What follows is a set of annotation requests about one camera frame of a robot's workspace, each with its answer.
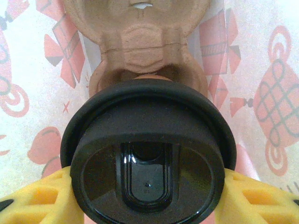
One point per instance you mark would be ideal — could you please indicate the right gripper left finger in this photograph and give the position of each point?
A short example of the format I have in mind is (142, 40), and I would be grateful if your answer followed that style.
(35, 203)

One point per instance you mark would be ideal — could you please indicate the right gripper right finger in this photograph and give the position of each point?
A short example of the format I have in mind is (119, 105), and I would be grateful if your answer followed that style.
(261, 205)

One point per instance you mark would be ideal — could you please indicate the red white paper gift bag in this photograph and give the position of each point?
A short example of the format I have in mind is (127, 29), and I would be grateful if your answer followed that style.
(35, 112)

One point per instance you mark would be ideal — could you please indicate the black plastic cup lid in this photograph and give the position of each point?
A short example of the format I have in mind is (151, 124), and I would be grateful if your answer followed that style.
(147, 128)

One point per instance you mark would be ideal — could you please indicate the brown pulp cup carrier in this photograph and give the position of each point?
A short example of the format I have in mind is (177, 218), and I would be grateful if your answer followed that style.
(144, 35)

